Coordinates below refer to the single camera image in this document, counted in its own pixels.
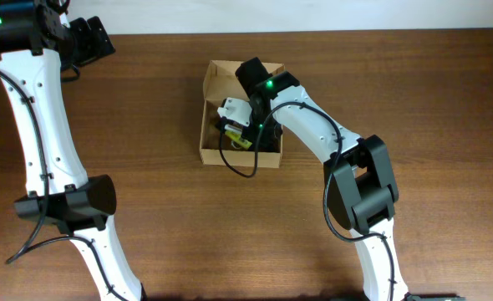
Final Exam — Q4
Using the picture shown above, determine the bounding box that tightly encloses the yellow highlighter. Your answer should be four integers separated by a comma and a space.
225, 131, 252, 150

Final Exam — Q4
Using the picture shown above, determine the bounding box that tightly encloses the cardboard box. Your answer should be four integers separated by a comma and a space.
199, 60, 286, 168

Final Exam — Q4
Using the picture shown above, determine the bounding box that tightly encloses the yellow tape roll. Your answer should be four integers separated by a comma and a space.
231, 140, 244, 150

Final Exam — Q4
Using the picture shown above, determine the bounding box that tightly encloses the blue whiteboard marker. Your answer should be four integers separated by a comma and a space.
224, 124, 242, 135

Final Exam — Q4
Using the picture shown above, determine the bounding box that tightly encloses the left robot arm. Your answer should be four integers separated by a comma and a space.
0, 0, 146, 300

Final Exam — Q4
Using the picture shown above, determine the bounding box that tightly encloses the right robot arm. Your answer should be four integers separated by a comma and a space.
218, 58, 421, 300

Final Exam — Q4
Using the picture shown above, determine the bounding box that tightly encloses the right black cable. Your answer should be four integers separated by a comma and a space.
218, 101, 396, 301

